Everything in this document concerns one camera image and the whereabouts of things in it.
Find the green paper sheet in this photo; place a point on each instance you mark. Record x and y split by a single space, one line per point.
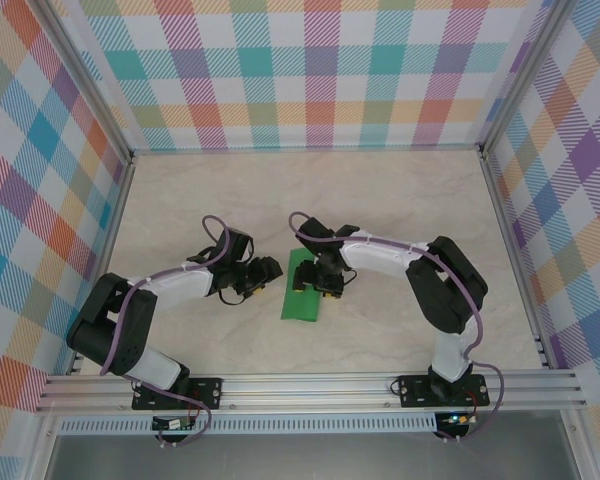
300 307

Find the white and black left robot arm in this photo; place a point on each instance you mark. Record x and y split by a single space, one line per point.
180 289

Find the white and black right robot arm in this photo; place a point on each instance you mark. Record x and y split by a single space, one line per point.
375 260

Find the small green circuit board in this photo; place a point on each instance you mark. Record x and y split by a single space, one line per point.
172 424
458 419

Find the grey metal panel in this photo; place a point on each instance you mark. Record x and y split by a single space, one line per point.
305 457

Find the aluminium mounting rail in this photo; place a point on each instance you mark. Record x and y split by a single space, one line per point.
305 392

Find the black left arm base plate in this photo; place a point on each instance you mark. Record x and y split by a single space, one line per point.
210 392

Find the aluminium table edge rail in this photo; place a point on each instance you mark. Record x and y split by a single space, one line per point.
517 260
105 265

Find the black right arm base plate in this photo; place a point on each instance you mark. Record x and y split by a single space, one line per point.
415 397

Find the aluminium frame post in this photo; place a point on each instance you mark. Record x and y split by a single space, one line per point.
525 75
87 75

